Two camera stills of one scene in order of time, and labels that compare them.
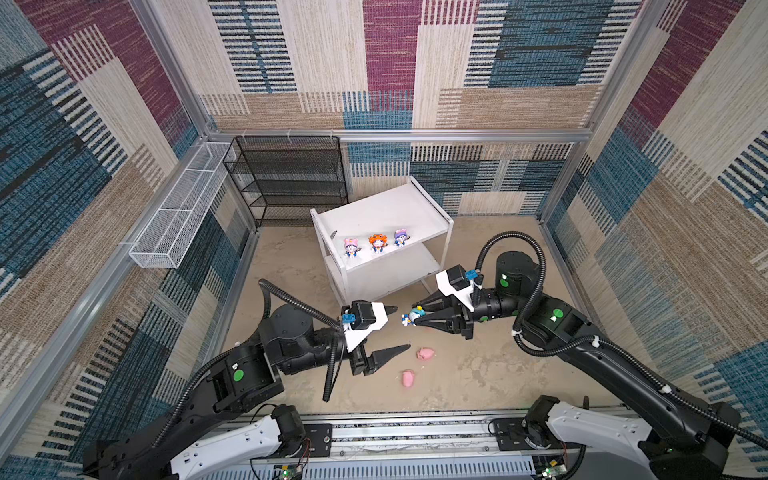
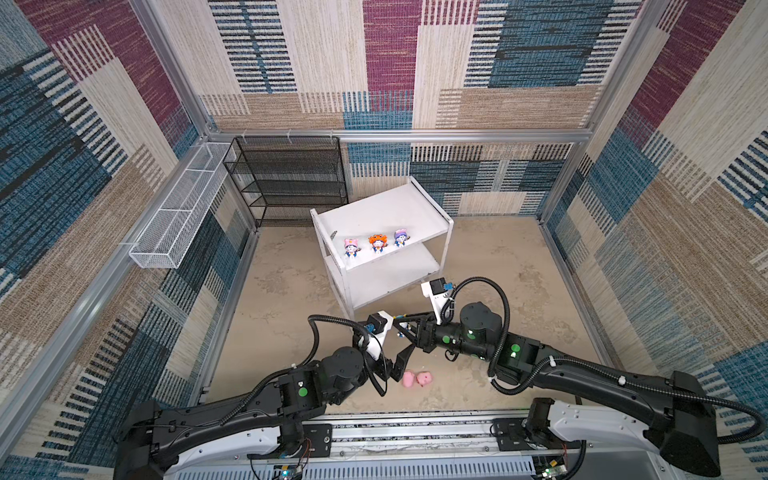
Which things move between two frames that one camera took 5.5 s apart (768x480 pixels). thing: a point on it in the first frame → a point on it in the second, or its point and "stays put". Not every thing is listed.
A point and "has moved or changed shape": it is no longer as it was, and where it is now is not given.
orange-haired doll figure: [378, 242] stays put
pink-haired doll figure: [351, 247] stays put
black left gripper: [372, 362] → [383, 370]
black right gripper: [452, 324] → [425, 330]
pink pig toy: [407, 377] stays put
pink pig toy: [425, 353] has moved or changed shape
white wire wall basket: [164, 238] stays put
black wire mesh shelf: [282, 178] stays put
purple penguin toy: [400, 237] stays put
